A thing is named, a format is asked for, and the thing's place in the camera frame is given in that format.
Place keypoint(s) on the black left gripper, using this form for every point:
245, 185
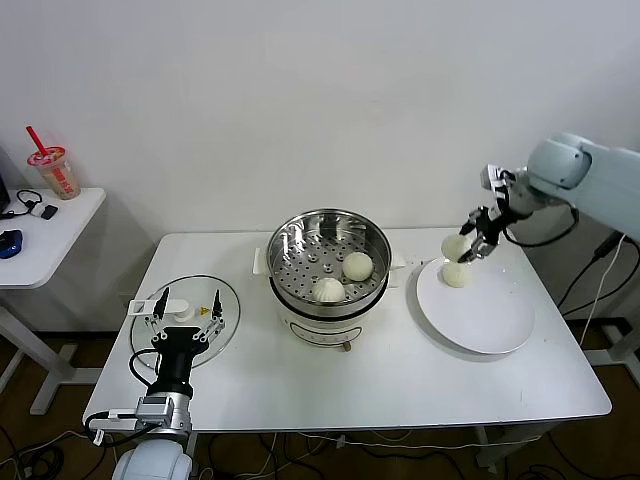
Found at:
175, 360

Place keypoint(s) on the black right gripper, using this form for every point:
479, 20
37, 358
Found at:
487, 225

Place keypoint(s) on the white steamed baozi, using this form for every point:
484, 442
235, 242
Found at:
357, 265
328, 290
456, 279
454, 246

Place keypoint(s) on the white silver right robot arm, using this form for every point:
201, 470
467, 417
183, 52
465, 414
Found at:
600, 170

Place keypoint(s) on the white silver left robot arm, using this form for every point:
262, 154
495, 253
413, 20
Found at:
152, 460

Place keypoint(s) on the white electric steamer pot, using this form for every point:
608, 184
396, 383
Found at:
325, 327

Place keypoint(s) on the stainless steel steamer basket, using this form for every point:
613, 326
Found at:
300, 225

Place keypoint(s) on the white round plate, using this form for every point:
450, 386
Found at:
475, 320

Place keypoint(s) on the white side table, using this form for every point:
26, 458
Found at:
60, 240

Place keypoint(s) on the small black box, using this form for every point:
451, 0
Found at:
50, 212

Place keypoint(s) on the white desk with label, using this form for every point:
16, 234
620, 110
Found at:
615, 350

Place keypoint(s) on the plastic bubble tea cup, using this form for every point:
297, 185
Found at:
60, 177

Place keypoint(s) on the black laptop screen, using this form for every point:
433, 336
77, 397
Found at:
3, 192

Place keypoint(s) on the red drinking straw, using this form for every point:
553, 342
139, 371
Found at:
37, 140

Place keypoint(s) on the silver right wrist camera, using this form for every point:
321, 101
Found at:
495, 177

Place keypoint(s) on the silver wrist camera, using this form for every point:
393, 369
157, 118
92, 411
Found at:
152, 406
495, 177

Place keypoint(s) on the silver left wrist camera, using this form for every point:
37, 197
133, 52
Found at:
152, 406

